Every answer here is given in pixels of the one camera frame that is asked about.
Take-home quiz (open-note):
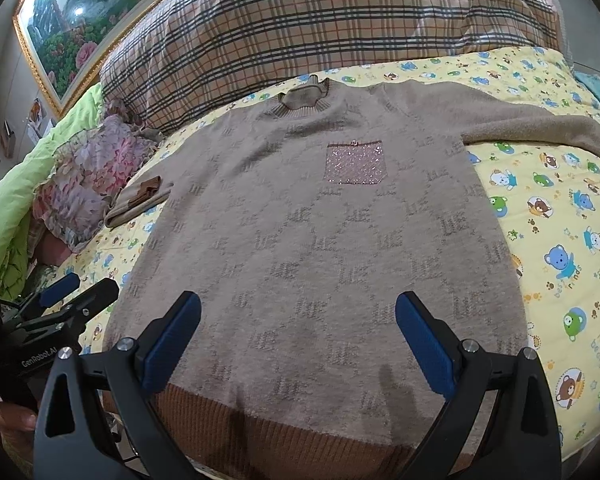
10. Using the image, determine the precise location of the floral pink pillow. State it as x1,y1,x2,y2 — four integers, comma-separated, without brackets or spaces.
32,100,163,252

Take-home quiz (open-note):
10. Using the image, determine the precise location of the gold framed landscape painting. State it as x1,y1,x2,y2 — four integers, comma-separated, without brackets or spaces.
12,0,161,118

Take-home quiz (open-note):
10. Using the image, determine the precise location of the light green blanket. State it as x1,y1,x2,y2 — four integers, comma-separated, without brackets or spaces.
0,84,104,300

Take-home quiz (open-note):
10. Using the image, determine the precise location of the person's left hand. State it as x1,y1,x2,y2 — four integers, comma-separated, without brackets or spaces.
0,402,36,432

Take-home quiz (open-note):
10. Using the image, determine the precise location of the plaid beige quilt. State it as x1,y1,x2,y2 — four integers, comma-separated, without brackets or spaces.
99,0,564,133

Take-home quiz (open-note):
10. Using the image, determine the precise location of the yellow cartoon bear bedsheet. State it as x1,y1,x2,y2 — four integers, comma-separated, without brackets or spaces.
44,45,600,461

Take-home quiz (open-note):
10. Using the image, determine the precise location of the beige knit sweater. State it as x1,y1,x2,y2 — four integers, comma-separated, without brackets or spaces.
105,78,600,479

